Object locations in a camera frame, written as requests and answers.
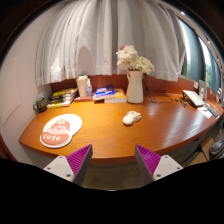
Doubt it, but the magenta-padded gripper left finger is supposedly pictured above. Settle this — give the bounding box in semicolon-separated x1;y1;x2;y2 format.
43;144;94;187

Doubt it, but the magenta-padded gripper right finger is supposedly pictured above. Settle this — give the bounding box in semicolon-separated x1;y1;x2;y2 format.
134;144;184;185

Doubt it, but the white computer mouse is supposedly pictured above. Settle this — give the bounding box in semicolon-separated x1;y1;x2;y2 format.
122;110;143;126

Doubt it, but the pink cartoon mouse pad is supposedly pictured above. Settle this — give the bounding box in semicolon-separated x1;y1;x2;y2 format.
39;113;83;149

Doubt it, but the green mug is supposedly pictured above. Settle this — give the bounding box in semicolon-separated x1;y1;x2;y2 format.
32;96;48;113

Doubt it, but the black pen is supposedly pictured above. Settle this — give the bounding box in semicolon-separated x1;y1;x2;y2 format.
175;98;188;108

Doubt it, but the black spine book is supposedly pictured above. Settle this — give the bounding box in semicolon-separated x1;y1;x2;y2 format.
47;93;76;104

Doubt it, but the silver laptop on stand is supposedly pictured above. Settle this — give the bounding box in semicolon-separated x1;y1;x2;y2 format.
182;89;205;108

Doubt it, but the red notebook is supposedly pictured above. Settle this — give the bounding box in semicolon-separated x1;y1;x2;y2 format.
73;95;94;102

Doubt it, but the thick white book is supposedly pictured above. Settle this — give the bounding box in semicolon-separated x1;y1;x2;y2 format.
104;96;128;104

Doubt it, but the white ceramic jug vase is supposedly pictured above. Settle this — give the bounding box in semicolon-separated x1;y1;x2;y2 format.
125;69;145;104

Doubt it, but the clear small spray bottle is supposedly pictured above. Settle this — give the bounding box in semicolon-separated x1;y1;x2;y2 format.
86;78;94;98

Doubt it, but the cream tumbler cup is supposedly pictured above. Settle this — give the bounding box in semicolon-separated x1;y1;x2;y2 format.
75;75;89;98

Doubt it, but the orange cover book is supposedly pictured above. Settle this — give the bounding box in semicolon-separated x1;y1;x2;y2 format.
113;88;128;100

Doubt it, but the blue cover book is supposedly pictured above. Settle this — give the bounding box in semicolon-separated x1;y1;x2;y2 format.
92;86;116;101

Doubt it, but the window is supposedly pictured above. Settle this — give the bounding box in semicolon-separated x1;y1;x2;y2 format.
179;19;223;93

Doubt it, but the white flower bouquet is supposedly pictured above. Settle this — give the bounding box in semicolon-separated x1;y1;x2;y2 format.
115;44;156;75

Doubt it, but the white curtain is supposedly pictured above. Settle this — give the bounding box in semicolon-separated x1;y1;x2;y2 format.
34;0;186;87

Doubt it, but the black cable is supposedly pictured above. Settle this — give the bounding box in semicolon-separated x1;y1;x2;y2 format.
143;74;174;104

